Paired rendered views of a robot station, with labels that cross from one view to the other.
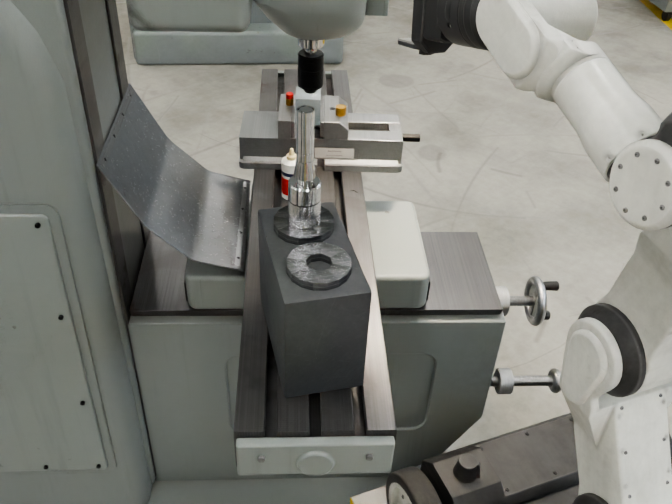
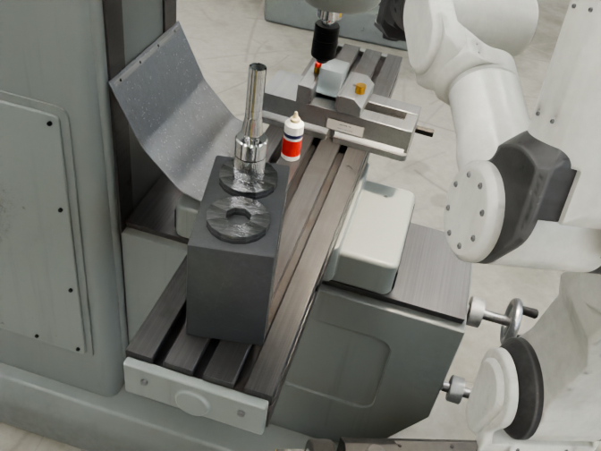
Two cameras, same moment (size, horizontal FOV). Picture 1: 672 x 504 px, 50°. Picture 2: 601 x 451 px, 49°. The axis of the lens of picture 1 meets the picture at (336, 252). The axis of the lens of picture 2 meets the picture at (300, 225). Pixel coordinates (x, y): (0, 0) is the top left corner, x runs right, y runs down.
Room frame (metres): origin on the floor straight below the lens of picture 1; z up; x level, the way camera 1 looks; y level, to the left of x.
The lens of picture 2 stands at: (0.11, -0.24, 1.76)
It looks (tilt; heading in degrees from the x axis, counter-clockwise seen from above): 40 degrees down; 14
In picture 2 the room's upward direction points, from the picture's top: 9 degrees clockwise
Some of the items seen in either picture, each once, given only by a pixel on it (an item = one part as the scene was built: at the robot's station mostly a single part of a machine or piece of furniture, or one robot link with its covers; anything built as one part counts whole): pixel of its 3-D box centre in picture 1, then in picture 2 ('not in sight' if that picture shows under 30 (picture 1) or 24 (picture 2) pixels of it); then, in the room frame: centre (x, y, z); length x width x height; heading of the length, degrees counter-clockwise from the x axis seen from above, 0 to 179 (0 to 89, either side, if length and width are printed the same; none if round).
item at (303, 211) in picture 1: (304, 203); (249, 158); (0.86, 0.05, 1.19); 0.05 x 0.05 x 0.06
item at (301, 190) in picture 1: (304, 184); (251, 140); (0.86, 0.05, 1.23); 0.05 x 0.05 x 0.01
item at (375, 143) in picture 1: (321, 131); (341, 104); (1.40, 0.04, 1.02); 0.35 x 0.15 x 0.11; 92
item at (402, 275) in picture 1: (307, 246); (299, 208); (1.24, 0.06, 0.83); 0.50 x 0.35 x 0.12; 94
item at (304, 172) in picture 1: (305, 146); (254, 103); (0.86, 0.05, 1.29); 0.03 x 0.03 x 0.11
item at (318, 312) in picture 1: (310, 293); (240, 244); (0.82, 0.04, 1.07); 0.22 x 0.12 x 0.20; 16
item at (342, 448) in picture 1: (308, 208); (305, 173); (1.24, 0.06, 0.93); 1.24 x 0.23 x 0.08; 4
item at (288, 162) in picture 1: (291, 172); (292, 134); (1.22, 0.10, 1.02); 0.04 x 0.04 x 0.11
